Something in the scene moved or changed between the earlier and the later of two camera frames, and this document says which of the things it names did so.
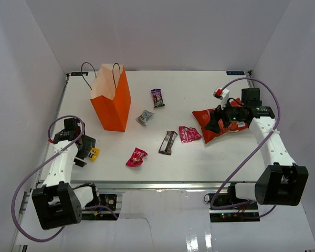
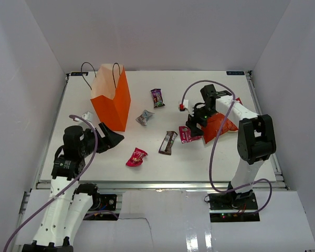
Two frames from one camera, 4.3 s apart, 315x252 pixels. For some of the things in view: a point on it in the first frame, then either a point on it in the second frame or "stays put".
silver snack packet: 143,118 stays put
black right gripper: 216,115 → 192,123
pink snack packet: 188,134 stays put
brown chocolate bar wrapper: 165,147 stays put
